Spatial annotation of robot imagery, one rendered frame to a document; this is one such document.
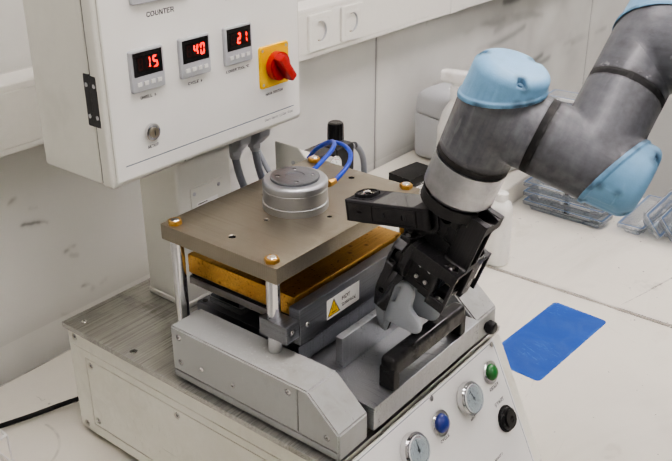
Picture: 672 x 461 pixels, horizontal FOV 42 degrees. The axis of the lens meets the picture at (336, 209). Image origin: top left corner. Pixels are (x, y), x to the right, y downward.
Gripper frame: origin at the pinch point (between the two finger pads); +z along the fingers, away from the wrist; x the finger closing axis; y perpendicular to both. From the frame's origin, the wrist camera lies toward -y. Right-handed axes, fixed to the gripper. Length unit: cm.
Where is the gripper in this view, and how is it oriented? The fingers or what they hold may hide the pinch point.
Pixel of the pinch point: (383, 316)
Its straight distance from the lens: 102.0
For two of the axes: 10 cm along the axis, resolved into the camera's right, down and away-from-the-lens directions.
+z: -2.6, 7.7, 5.8
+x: 6.2, -3.3, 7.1
